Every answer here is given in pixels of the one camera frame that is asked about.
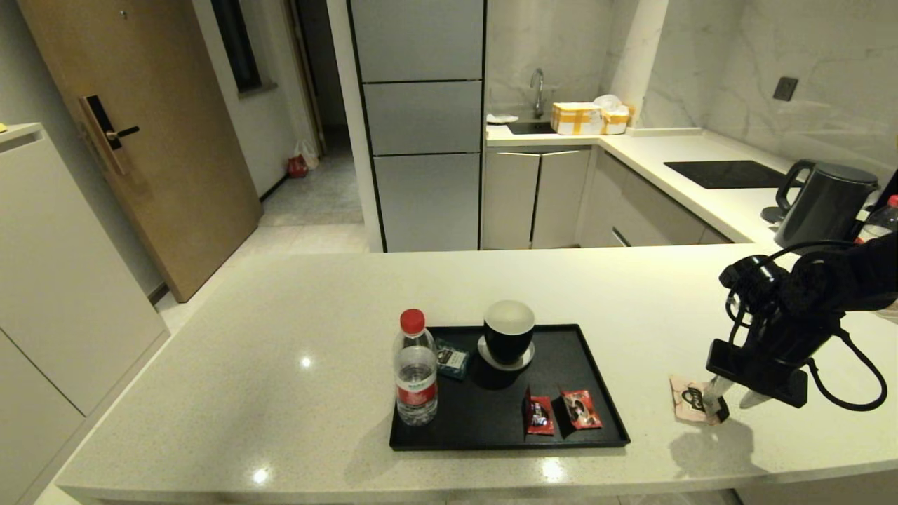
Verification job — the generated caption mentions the black gold door lock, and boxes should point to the black gold door lock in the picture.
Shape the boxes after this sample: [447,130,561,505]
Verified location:
[79,96,140,177]

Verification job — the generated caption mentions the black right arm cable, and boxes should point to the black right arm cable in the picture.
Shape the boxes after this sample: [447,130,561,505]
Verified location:
[805,326,889,413]

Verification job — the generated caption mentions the silver round saucer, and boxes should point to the silver round saucer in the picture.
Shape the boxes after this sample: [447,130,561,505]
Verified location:
[478,336,536,372]

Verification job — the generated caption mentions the dark narrow window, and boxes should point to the dark narrow window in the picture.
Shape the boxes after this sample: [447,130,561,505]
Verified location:
[210,0,262,95]

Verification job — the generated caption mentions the brown wooden door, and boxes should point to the brown wooden door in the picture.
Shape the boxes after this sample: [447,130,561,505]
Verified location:
[15,0,263,303]

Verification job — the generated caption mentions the black rectangular serving tray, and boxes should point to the black rectangular serving tray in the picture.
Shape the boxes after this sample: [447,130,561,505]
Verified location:
[389,324,631,451]

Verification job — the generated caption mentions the black cup white inside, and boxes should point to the black cup white inside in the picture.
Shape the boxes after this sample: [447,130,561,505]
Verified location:
[483,300,537,366]

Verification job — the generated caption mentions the clear water bottle red cap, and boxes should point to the clear water bottle red cap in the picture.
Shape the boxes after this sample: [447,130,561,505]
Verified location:
[394,309,439,426]
[855,195,898,245]

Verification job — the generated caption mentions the teal tea bag packet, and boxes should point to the teal tea bag packet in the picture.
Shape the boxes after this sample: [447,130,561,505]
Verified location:
[435,339,471,381]

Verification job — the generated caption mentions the black electric kettle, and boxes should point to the black electric kettle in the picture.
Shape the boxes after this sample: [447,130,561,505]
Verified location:
[774,160,880,248]

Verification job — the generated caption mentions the black induction cooktop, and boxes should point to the black induction cooktop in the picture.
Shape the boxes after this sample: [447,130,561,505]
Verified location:
[664,161,804,190]

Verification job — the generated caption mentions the red snack packet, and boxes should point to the red snack packet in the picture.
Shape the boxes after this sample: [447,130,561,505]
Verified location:
[560,389,603,430]
[524,386,556,436]

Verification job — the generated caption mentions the grey cabinet door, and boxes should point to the grey cabinet door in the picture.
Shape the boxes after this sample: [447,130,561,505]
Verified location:
[481,150,541,251]
[531,149,591,250]

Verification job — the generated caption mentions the small cardboard box yellow tape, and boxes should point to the small cardboard box yellow tape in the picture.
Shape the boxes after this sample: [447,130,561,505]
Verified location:
[601,105,636,135]

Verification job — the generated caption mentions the white storage cabinet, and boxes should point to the white storage cabinet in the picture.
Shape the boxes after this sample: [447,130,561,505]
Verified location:
[0,124,169,505]

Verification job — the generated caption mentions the tall grey refrigerator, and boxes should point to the tall grey refrigerator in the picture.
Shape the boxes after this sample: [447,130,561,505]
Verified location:
[347,0,486,253]

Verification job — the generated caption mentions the beige coffee sachet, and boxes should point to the beige coffee sachet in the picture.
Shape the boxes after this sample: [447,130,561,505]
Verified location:
[669,375,730,426]

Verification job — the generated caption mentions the grey counter drawer cabinet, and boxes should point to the grey counter drawer cabinet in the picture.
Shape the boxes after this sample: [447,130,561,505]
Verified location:
[579,151,730,250]

